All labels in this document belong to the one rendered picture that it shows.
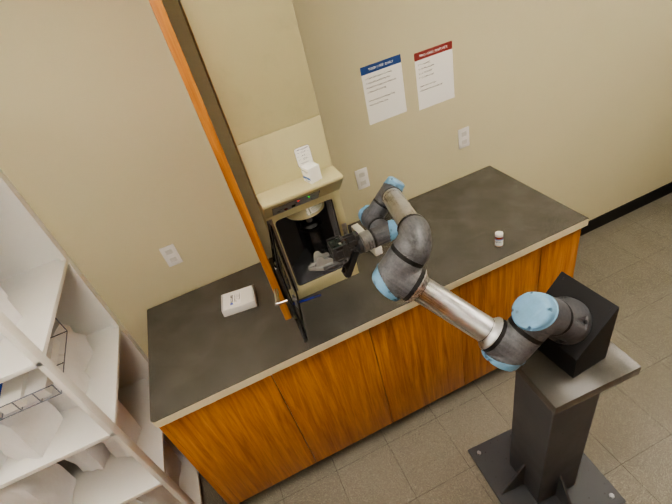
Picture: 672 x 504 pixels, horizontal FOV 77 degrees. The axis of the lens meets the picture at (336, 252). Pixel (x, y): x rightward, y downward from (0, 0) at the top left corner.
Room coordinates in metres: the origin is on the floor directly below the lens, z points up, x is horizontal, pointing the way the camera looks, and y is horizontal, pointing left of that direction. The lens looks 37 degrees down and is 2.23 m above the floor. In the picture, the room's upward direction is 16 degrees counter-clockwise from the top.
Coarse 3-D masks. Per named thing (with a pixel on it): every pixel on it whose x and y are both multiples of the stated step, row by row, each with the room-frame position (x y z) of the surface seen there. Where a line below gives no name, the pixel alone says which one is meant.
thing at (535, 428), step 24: (528, 408) 0.83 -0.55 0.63; (576, 408) 0.73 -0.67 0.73; (504, 432) 1.06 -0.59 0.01; (528, 432) 0.81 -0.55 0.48; (552, 432) 0.72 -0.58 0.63; (576, 432) 0.74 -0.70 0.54; (480, 456) 0.98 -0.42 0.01; (504, 456) 0.95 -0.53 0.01; (528, 456) 0.80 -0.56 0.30; (552, 456) 0.72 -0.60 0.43; (576, 456) 0.74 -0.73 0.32; (504, 480) 0.84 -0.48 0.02; (528, 480) 0.78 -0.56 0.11; (552, 480) 0.73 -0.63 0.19; (576, 480) 0.76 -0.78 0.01; (600, 480) 0.74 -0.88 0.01
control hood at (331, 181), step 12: (324, 168) 1.50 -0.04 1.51; (300, 180) 1.45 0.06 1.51; (324, 180) 1.40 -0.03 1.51; (336, 180) 1.39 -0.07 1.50; (264, 192) 1.44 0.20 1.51; (276, 192) 1.41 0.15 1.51; (288, 192) 1.39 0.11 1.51; (300, 192) 1.36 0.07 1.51; (312, 192) 1.39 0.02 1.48; (324, 192) 1.44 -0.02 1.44; (264, 204) 1.35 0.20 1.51; (276, 204) 1.34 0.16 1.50; (264, 216) 1.40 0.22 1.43
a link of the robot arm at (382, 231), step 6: (378, 222) 1.29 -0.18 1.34; (384, 222) 1.29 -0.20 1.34; (390, 222) 1.27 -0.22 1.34; (372, 228) 1.27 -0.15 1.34; (378, 228) 1.26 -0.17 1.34; (384, 228) 1.25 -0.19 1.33; (390, 228) 1.25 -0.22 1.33; (396, 228) 1.25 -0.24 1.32; (372, 234) 1.24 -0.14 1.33; (378, 234) 1.24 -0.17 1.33; (384, 234) 1.24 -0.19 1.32; (390, 234) 1.24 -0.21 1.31; (396, 234) 1.24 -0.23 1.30; (378, 240) 1.23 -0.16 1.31; (384, 240) 1.23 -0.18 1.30; (390, 240) 1.24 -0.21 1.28; (378, 246) 1.23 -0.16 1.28
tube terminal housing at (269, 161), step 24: (312, 120) 1.50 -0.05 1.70; (240, 144) 1.44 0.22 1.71; (264, 144) 1.46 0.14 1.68; (288, 144) 1.48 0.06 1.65; (312, 144) 1.50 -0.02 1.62; (264, 168) 1.46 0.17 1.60; (288, 168) 1.47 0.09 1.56; (336, 192) 1.51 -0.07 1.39; (336, 216) 1.53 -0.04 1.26; (312, 288) 1.46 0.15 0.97
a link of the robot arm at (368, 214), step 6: (372, 204) 1.36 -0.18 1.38; (360, 210) 1.40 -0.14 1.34; (366, 210) 1.38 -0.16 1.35; (372, 210) 1.35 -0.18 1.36; (378, 210) 1.34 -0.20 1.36; (384, 210) 1.34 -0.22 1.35; (360, 216) 1.38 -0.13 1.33; (366, 216) 1.35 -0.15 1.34; (372, 216) 1.33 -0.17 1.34; (378, 216) 1.33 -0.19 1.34; (384, 216) 1.34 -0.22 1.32; (366, 222) 1.33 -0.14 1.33; (372, 222) 1.32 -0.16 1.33
